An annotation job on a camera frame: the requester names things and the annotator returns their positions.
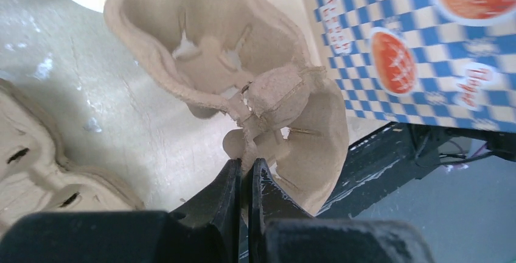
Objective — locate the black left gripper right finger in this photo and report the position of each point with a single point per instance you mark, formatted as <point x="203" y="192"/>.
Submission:
<point x="282" y="231"/>

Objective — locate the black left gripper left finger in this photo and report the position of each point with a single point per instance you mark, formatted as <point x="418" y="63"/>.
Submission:
<point x="204" y="229"/>

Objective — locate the brown pulp cup carrier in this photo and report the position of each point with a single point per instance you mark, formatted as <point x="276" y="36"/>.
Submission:
<point x="37" y="176"/>

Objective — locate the single brown pulp carrier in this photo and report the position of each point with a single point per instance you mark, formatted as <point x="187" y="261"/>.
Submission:
<point x="247" y="59"/>

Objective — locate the blue checkered paper bag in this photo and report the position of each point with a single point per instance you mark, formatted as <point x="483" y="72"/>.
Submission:
<point x="449" y="63"/>

